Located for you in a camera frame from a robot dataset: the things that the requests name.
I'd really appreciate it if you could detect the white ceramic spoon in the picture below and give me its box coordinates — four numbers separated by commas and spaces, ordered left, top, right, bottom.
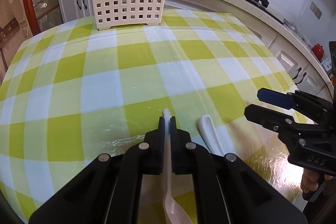
162, 109, 193, 223
198, 114, 227, 156

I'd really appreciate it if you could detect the person's right hand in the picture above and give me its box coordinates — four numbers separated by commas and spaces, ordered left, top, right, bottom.
300, 168, 335, 200

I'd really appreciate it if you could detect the red kettle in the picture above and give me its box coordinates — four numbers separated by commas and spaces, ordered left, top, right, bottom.
311, 44, 324, 60

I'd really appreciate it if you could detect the green checkered tablecloth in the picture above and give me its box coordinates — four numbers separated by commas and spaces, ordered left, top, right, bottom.
1, 9, 303, 221

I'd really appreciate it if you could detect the white ornate chair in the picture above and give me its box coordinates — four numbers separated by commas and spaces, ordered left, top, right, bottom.
9, 0, 33, 39

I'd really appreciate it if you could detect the wall power outlet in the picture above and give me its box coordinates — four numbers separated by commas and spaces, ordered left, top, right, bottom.
310, 2, 322, 19

